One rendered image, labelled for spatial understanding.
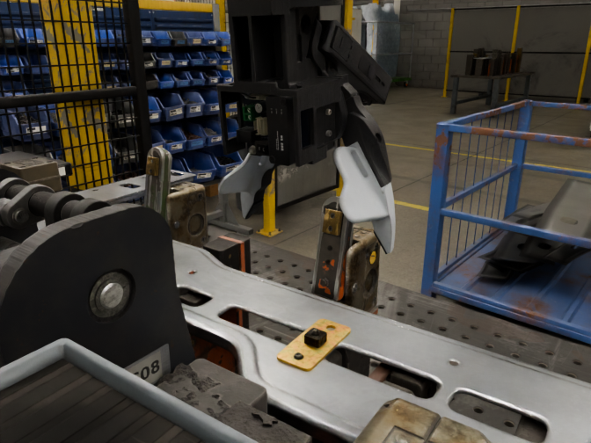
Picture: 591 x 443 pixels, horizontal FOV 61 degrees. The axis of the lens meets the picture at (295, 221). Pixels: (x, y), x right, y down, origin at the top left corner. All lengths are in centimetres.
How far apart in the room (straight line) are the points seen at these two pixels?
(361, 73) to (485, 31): 1239
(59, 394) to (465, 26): 1286
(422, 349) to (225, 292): 24
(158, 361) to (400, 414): 16
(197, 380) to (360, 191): 18
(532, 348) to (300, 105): 89
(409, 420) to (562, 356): 85
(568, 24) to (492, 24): 155
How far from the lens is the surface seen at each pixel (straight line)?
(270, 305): 57
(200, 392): 33
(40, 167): 107
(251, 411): 28
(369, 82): 44
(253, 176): 46
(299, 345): 50
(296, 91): 34
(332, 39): 39
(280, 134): 35
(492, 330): 117
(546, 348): 115
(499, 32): 1271
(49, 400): 21
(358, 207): 37
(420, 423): 31
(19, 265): 28
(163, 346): 35
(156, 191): 84
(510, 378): 50
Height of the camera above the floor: 128
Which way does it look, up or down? 20 degrees down
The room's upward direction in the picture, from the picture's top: straight up
